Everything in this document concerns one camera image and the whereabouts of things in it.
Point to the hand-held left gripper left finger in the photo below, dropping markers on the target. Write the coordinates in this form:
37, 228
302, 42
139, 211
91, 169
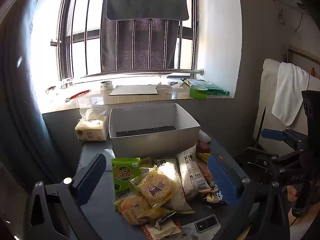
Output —
88, 180

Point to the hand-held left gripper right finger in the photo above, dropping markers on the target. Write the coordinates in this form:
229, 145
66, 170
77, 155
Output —
222, 182

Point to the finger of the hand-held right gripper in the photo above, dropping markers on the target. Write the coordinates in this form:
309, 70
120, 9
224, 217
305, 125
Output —
260, 156
273, 134

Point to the dark blue snack packet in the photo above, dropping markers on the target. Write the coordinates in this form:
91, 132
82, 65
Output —
218, 195

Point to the orange stick snack packet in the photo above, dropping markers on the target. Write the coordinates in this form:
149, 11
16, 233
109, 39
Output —
206, 173

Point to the white black-print snack packet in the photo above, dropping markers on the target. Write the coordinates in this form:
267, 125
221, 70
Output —
193, 175

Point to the green snack packet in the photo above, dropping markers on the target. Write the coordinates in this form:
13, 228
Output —
125, 175

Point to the long white snack packet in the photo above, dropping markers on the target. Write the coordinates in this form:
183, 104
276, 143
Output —
176, 172

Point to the round orange cracker packet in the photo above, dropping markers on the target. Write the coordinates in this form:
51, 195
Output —
132, 208

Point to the small olive snack packet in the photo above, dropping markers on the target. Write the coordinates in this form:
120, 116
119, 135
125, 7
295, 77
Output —
145, 162

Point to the clear yellow cartoon snack packet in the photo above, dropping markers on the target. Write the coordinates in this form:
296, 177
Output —
156, 187

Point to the white cardboard box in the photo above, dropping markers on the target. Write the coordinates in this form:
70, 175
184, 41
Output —
155, 142

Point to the cream pastry packet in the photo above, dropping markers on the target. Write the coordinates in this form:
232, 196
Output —
162, 230

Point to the person's right hand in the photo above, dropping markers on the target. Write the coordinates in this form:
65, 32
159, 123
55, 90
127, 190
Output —
292, 193

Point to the blue table cloth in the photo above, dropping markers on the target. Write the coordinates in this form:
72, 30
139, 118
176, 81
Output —
225, 150

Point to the smartphone with cartoon case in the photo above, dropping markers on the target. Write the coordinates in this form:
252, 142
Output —
206, 223

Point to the white towel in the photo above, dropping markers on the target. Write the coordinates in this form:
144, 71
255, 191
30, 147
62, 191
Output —
290, 92

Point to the white tissue pack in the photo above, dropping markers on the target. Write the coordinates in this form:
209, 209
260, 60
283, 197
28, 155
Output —
90, 130

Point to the green plastic bag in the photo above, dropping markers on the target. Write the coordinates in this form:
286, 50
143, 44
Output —
215, 88

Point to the green container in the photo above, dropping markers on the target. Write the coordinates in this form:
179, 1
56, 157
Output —
198, 92

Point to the white tape roll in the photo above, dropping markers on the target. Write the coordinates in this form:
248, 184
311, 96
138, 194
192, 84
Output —
106, 85

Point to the grey cardboard sheet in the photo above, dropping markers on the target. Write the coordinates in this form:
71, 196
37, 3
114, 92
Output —
133, 90

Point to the blue curtain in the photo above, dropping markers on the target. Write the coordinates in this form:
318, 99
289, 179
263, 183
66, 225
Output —
17, 105

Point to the metal window grille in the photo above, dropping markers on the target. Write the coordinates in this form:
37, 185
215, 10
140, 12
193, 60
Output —
85, 32

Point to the dark grey towel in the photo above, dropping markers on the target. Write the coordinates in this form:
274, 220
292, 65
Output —
140, 37

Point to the wooden frame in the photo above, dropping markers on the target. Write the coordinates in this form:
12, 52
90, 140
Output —
302, 53

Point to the metal towel rail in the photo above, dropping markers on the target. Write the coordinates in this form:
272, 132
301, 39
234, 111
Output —
150, 72

